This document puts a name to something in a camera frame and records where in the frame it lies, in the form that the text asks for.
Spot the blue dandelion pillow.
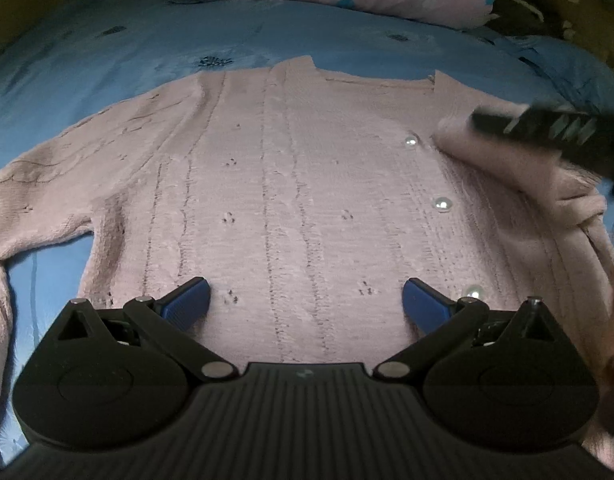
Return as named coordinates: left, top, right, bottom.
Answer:
left=471, top=27, right=614, bottom=114

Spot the dark bundle beside quilt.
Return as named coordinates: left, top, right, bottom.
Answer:
left=486, top=0, right=565, bottom=39

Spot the pink knit cardigan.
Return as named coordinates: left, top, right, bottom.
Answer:
left=0, top=55, right=614, bottom=470

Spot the blue dandelion bed sheet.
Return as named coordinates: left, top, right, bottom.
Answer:
left=0, top=0, right=614, bottom=466

